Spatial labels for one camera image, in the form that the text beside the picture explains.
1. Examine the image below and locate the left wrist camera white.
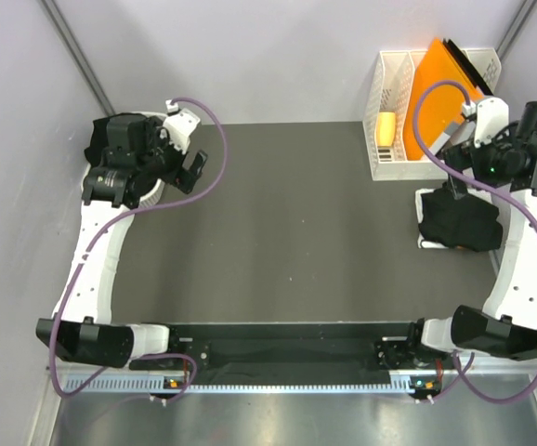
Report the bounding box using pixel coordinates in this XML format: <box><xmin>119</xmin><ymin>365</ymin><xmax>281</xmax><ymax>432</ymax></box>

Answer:
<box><xmin>163</xmin><ymin>99</ymin><xmax>201</xmax><ymax>154</ymax></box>

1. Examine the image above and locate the folded white daisy t-shirt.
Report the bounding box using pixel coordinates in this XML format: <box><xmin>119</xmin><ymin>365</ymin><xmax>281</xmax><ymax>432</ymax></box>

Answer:
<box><xmin>415</xmin><ymin>188</ymin><xmax>455</xmax><ymax>249</ymax></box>

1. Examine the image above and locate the yellow sponge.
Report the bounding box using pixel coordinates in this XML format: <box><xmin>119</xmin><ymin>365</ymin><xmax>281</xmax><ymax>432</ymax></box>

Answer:
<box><xmin>375</xmin><ymin>111</ymin><xmax>397</xmax><ymax>148</ymax></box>

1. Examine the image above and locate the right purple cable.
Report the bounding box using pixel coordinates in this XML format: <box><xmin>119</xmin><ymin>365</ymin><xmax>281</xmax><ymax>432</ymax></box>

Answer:
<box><xmin>412</xmin><ymin>81</ymin><xmax>537</xmax><ymax>405</ymax></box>

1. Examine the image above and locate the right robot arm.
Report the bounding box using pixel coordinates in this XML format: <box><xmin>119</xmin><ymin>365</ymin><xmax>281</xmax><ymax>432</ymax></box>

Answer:
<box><xmin>404</xmin><ymin>97</ymin><xmax>537</xmax><ymax>368</ymax></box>

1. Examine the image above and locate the white grey binder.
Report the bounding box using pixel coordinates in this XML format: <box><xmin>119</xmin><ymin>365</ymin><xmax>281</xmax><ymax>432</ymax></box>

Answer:
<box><xmin>429</xmin><ymin>121</ymin><xmax>475</xmax><ymax>159</ymax></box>

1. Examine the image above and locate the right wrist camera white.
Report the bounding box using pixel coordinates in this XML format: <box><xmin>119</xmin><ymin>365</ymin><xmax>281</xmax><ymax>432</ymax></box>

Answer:
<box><xmin>461</xmin><ymin>97</ymin><xmax>509</xmax><ymax>148</ymax></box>

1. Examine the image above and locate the dark grey table mat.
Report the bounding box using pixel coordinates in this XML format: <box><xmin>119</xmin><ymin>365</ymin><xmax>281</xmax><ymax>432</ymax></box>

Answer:
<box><xmin>111</xmin><ymin>122</ymin><xmax>496</xmax><ymax>323</ymax></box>

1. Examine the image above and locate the purple cable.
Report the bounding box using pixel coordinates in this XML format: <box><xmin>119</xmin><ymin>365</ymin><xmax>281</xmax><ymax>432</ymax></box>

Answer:
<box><xmin>412</xmin><ymin>81</ymin><xmax>537</xmax><ymax>405</ymax></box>
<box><xmin>48</xmin><ymin>97</ymin><xmax>228</xmax><ymax>401</ymax></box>

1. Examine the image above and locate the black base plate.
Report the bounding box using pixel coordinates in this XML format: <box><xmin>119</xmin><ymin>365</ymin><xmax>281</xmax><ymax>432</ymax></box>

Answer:
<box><xmin>128</xmin><ymin>322</ymin><xmax>465</xmax><ymax>386</ymax></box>

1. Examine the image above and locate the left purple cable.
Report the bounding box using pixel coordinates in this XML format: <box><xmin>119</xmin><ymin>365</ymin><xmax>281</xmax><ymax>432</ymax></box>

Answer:
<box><xmin>48</xmin><ymin>97</ymin><xmax>228</xmax><ymax>401</ymax></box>

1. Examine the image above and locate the white laundry basket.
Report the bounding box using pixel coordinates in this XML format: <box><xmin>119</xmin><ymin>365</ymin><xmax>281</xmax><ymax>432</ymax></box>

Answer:
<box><xmin>82</xmin><ymin>113</ymin><xmax>163</xmax><ymax>209</ymax></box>

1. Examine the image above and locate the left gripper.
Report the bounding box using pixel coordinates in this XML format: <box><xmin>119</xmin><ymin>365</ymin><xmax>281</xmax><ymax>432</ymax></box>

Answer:
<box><xmin>137</xmin><ymin>117</ymin><xmax>206</xmax><ymax>193</ymax></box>

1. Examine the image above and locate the grey cable duct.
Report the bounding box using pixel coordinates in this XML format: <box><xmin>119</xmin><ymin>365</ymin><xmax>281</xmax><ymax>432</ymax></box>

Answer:
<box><xmin>63</xmin><ymin>374</ymin><xmax>441</xmax><ymax>396</ymax></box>

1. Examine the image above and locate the black daisy print t-shirt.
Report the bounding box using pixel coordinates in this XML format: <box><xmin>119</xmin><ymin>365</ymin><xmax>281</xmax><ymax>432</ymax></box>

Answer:
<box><xmin>84</xmin><ymin>114</ymin><xmax>120</xmax><ymax>167</ymax></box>

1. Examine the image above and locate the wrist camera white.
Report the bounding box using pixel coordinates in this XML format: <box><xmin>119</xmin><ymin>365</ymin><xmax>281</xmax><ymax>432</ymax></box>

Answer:
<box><xmin>163</xmin><ymin>99</ymin><xmax>201</xmax><ymax>154</ymax></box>
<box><xmin>461</xmin><ymin>97</ymin><xmax>509</xmax><ymax>148</ymax></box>

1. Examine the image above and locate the orange folder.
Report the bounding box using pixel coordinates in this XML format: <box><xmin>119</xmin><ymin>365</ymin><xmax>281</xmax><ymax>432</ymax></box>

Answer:
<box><xmin>403</xmin><ymin>38</ymin><xmax>484</xmax><ymax>161</ymax></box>

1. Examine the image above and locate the black folder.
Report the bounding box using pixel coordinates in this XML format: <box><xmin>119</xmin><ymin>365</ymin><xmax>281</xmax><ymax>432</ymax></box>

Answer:
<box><xmin>442</xmin><ymin>39</ymin><xmax>493</xmax><ymax>96</ymax></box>

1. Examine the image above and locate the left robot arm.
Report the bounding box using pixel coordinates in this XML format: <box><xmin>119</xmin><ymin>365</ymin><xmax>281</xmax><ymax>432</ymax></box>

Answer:
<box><xmin>36</xmin><ymin>109</ymin><xmax>207</xmax><ymax>369</ymax></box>

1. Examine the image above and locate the white file organizer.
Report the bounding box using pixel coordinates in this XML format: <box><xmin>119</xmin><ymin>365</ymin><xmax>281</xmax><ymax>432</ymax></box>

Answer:
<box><xmin>361</xmin><ymin>47</ymin><xmax>503</xmax><ymax>181</ymax></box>

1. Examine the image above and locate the black brushstroke print t-shirt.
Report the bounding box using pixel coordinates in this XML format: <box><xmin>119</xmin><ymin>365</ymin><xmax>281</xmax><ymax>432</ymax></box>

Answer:
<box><xmin>417</xmin><ymin>183</ymin><xmax>504</xmax><ymax>253</ymax></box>

